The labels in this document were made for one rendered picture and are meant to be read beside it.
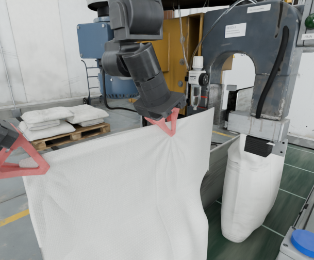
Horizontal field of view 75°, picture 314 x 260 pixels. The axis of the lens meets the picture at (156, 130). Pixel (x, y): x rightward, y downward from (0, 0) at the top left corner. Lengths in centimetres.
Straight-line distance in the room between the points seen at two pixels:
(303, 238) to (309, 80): 288
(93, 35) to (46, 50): 493
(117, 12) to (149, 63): 9
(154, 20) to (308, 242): 53
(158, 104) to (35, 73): 515
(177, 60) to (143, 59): 38
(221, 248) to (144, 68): 95
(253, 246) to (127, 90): 92
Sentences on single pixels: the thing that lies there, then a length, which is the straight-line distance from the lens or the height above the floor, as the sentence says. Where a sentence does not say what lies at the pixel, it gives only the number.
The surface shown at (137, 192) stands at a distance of 46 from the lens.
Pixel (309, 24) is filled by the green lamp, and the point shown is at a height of 128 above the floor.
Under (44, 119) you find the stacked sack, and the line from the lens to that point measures 319.
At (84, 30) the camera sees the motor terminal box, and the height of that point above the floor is 129.
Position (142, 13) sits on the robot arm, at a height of 128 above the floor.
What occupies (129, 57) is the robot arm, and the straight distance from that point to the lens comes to 36.
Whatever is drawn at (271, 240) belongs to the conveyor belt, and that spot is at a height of 38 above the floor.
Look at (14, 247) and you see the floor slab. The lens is 187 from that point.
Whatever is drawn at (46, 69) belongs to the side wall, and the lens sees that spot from 554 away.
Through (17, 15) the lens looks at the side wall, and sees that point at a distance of 551.
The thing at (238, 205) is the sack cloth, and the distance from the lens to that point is 108.
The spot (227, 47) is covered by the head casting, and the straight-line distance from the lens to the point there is 62.
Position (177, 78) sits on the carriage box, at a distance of 73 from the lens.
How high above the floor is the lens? 121
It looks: 19 degrees down
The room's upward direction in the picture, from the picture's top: straight up
